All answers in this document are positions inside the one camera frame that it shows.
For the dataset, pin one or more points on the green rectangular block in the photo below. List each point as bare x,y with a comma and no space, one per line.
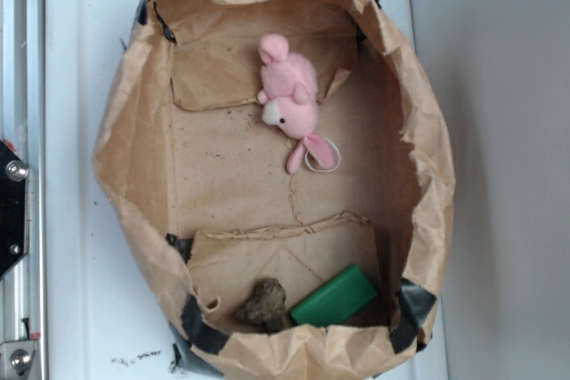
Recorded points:
338,300

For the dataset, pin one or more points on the brown paper bag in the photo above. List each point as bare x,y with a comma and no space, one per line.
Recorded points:
201,190

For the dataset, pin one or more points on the aluminium frame rail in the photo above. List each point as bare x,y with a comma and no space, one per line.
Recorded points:
24,351

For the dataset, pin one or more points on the pink plush bunny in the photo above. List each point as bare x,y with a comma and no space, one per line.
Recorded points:
288,97

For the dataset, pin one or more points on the black metal bracket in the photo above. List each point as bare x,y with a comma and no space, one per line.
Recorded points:
14,209

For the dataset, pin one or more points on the brown rock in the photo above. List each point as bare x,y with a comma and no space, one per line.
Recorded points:
266,307

